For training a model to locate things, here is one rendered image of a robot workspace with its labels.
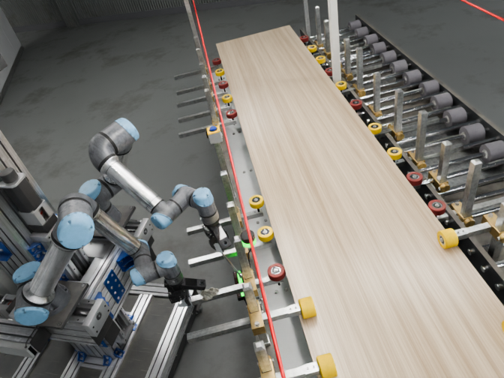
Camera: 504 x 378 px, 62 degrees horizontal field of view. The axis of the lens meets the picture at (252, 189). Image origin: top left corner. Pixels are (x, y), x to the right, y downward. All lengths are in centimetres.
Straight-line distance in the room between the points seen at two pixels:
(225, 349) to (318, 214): 114
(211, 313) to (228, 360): 37
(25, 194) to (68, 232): 47
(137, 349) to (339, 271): 141
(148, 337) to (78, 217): 141
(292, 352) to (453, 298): 73
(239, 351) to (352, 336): 120
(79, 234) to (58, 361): 156
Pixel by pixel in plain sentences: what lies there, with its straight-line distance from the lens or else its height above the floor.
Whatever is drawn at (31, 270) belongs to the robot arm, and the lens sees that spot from 190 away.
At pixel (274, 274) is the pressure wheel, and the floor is 90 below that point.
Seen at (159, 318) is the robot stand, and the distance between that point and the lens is 283.
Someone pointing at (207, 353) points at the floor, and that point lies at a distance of 284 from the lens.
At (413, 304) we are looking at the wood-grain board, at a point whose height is 90.
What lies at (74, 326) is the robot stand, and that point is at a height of 97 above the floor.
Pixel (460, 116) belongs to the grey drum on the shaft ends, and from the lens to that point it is 296.
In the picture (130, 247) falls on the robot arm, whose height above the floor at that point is 121.
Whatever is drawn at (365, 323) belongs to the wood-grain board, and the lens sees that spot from 176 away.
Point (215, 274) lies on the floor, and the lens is 317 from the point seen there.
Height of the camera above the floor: 241
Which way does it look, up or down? 40 degrees down
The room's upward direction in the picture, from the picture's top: 14 degrees counter-clockwise
